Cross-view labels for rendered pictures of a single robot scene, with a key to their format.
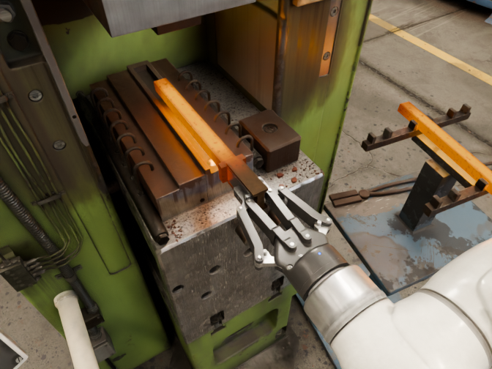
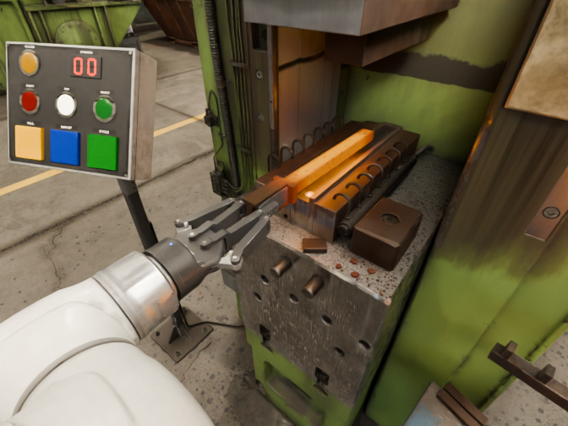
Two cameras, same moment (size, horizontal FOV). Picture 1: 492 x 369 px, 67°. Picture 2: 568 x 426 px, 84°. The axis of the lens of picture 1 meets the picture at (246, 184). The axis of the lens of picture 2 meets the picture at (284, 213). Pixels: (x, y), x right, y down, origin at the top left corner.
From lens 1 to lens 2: 0.51 m
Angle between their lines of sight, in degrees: 50
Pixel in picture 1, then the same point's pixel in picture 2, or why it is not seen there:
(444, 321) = (57, 344)
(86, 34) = (378, 86)
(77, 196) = (259, 163)
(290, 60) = (480, 177)
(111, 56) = (387, 112)
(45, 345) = not seen: hidden behind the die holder
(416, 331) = (53, 319)
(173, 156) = not seen: hidden behind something
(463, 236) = not seen: outside the picture
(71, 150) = (265, 126)
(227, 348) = (283, 387)
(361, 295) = (114, 276)
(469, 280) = (104, 367)
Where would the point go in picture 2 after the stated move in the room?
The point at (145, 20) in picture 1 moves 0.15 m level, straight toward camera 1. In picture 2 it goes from (264, 15) to (162, 24)
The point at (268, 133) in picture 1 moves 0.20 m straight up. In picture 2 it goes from (379, 219) to (407, 109)
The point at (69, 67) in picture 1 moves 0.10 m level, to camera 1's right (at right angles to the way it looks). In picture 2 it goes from (356, 105) to (374, 117)
